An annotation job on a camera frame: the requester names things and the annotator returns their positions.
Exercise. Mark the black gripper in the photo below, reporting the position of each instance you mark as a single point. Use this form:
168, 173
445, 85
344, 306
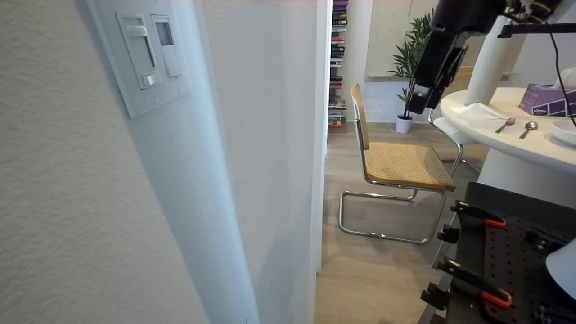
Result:
470, 15

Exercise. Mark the white vertical blinds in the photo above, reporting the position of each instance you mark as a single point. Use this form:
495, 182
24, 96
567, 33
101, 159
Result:
270, 150

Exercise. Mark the white double light switch plate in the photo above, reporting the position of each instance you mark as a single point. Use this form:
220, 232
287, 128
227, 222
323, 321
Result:
135, 90

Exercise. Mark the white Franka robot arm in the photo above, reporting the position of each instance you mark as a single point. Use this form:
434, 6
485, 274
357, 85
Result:
564, 270

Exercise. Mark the potted green plant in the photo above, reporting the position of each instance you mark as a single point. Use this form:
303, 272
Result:
409, 60

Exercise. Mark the white curved stand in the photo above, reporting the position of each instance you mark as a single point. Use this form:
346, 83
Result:
492, 60

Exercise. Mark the white paper napkin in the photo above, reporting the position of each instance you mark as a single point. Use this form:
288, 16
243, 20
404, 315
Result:
483, 112

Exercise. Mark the wicker back chrome chair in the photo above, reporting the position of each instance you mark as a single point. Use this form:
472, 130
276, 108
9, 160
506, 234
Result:
449, 130

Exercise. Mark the silver fork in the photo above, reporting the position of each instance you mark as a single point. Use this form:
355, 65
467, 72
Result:
504, 124

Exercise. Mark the bookshelf with books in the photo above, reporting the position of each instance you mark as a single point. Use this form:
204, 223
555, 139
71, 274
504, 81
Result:
337, 54

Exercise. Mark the purple tissue box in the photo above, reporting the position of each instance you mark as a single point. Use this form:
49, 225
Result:
542, 101

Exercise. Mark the silver spoon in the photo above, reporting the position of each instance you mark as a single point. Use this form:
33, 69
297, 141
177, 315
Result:
528, 128

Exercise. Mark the wicker seat chrome chair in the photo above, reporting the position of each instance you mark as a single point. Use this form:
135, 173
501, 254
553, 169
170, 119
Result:
402, 164

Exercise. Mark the white round table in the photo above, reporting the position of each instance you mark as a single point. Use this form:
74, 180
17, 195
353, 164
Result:
528, 153

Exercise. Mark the black orange bar clamp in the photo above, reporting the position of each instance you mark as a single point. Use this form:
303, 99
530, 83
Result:
474, 281
477, 214

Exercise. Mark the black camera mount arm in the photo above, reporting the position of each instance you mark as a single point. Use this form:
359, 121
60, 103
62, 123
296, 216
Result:
540, 29

